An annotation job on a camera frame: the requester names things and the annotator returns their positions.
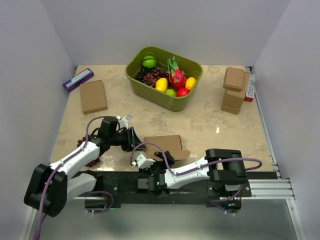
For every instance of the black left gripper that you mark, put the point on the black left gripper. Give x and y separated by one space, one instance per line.
135 140

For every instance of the aluminium frame rail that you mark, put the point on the aluminium frame rail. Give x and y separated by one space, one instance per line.
269 185

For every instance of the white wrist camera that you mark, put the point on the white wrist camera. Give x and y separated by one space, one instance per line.
142 161
123 121

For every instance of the red toy apple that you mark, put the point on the red toy apple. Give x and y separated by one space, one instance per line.
182 92

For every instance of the green toy watermelon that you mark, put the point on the green toy watermelon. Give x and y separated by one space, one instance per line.
149 61

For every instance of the red grapes on table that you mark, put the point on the red grapes on table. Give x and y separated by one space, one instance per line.
89 153

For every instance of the green toy lime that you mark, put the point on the green toy lime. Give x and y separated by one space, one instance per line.
171 92

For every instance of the olive green plastic basin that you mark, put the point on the olive green plastic basin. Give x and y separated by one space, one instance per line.
189 67

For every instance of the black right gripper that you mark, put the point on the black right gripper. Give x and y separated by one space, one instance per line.
160 154

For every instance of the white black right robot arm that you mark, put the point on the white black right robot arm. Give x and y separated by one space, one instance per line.
219 166

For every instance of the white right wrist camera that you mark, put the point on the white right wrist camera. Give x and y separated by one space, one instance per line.
142 161

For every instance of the dark red toy grapes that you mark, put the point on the dark red toy grapes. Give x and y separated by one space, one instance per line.
153 75

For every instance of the red toy dragon fruit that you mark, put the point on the red toy dragon fruit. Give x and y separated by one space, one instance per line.
177 77

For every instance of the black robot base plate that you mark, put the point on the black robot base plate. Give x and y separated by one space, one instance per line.
116 188

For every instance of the yellow orange toy mango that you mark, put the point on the yellow orange toy mango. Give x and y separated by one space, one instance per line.
190 83

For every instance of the dark blue toy grapes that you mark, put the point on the dark blue toy grapes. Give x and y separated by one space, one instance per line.
141 74

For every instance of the flat brown cardboard box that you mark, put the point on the flat brown cardboard box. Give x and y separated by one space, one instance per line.
93 97

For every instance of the purple white small box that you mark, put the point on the purple white small box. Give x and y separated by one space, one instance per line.
78 79

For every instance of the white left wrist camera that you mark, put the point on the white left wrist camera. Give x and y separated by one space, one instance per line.
123 121

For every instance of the brown cardboard box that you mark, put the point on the brown cardboard box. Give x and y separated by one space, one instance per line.
171 143
93 97

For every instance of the stacked brown cardboard boxes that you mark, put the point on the stacked brown cardboard boxes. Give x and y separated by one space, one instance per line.
235 85

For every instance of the white red box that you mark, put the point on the white red box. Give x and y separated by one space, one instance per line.
250 91

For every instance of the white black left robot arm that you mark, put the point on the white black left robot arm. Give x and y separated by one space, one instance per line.
51 186

